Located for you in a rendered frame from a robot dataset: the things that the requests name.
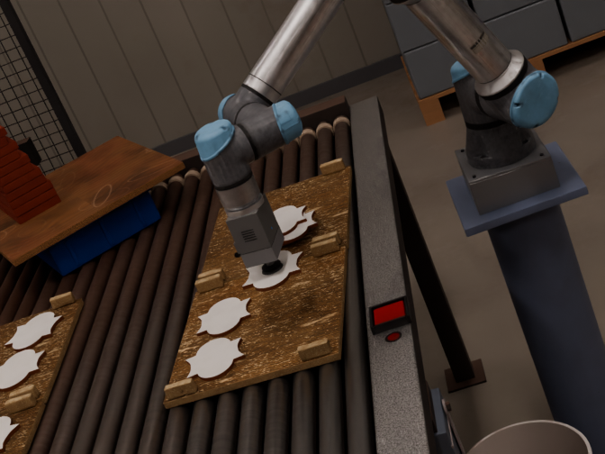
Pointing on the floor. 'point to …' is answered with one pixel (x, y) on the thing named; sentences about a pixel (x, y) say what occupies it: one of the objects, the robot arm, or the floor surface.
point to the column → (548, 295)
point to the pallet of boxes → (398, 13)
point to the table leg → (436, 296)
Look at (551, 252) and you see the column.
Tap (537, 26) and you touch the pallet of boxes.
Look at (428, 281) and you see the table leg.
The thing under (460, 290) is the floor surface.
